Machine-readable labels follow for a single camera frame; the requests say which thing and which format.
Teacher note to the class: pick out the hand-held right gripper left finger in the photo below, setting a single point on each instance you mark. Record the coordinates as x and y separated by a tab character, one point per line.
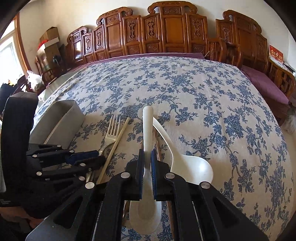
141	176

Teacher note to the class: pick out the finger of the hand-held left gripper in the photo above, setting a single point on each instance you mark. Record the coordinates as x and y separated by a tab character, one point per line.
92	162
81	154

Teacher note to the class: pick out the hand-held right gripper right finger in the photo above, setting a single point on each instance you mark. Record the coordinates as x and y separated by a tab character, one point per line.
154	176

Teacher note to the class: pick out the metal fork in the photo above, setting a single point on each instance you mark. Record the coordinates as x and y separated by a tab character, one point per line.
113	132

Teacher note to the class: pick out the white plastic spoon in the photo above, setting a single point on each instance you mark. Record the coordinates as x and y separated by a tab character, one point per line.
148	129
194	169

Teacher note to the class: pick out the rectangular metal tin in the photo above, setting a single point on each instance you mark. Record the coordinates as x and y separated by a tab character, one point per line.
57	120

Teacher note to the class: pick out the black cloth pile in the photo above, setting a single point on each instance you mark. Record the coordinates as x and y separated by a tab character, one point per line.
7	96

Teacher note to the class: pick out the clear plastic bag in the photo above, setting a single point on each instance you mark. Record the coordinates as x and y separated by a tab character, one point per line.
34	81

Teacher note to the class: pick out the black desk lamp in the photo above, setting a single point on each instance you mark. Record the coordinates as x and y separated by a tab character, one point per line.
56	62

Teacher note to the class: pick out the blue floral tablecloth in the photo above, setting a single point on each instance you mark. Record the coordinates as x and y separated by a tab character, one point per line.
185	92

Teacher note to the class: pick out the stacked cardboard boxes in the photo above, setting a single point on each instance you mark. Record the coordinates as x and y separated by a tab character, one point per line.
54	52

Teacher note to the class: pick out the white lidded box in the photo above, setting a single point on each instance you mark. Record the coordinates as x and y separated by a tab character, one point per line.
48	44

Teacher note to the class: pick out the brown cardboard box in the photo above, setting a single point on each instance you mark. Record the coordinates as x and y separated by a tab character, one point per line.
49	34

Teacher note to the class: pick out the long purple sofa cushion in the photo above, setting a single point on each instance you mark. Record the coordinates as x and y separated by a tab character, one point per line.
194	55

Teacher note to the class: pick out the purple armchair cushion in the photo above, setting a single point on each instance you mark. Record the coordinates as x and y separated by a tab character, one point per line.
266	85

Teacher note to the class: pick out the fluffy grey dog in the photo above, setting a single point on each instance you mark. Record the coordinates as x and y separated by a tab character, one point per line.
290	121

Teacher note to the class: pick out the long carved wooden sofa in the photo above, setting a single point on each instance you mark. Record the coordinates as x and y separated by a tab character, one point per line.
171	30

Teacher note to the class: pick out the carved wooden armchair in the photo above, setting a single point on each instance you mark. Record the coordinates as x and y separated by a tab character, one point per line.
242	34

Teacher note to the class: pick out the red desk calendar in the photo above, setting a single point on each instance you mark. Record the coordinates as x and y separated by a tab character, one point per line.
276	54

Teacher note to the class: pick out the wooden door frame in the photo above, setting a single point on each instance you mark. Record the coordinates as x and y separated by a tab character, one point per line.
23	46

